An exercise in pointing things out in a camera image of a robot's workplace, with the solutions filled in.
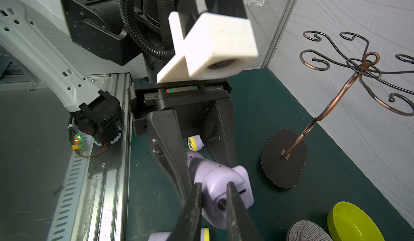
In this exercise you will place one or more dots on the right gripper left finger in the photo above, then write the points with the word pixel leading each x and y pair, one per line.
pixel 190 219

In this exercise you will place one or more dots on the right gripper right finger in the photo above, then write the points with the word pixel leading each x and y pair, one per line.
pixel 240 226

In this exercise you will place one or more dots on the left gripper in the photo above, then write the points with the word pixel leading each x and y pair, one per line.
pixel 168 111

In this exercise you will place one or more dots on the purple flashlight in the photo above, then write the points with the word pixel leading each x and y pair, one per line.
pixel 214 178
pixel 195 143
pixel 203 235

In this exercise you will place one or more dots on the pink patterned bowl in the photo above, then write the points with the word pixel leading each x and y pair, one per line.
pixel 304 230

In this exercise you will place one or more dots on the lime green bowl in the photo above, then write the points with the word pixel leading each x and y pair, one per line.
pixel 347 222

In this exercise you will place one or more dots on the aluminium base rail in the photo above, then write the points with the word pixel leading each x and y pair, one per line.
pixel 92 204

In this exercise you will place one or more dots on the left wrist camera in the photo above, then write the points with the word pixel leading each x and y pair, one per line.
pixel 216 47

